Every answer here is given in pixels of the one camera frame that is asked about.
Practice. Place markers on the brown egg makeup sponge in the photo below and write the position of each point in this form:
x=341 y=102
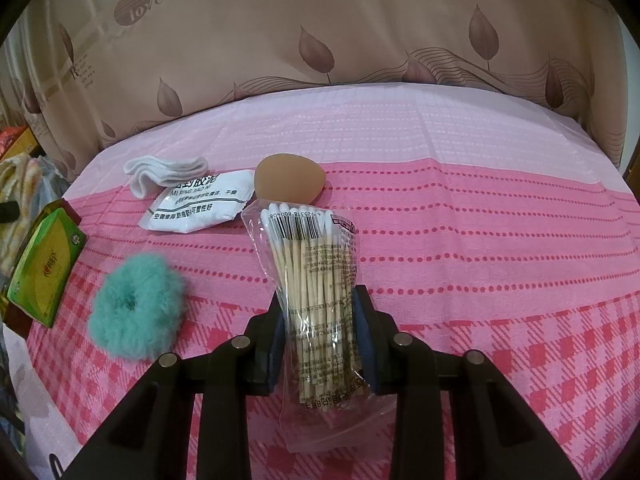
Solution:
x=287 y=180

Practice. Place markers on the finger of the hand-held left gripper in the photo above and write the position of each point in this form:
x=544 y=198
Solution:
x=7 y=213

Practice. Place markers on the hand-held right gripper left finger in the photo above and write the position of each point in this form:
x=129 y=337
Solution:
x=276 y=355

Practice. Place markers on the orange white patterned cloth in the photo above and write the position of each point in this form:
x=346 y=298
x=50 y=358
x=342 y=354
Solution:
x=22 y=180

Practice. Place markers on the beige leaf print curtain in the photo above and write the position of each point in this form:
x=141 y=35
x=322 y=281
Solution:
x=325 y=25

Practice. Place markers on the teal fluffy scrunchie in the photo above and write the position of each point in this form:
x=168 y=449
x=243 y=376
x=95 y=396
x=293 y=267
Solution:
x=135 y=305

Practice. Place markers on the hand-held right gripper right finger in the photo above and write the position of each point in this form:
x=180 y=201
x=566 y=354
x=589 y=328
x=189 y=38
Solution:
x=367 y=350

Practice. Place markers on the pink checked blanket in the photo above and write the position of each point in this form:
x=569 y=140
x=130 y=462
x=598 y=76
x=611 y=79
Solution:
x=475 y=260

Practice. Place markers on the white printed sachet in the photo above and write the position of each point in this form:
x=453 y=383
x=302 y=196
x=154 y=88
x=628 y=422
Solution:
x=195 y=202

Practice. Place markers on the cotton swab packet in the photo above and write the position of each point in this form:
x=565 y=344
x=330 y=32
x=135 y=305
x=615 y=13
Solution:
x=315 y=285

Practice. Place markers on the green tissue pack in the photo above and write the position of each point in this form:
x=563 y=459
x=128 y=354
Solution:
x=42 y=270

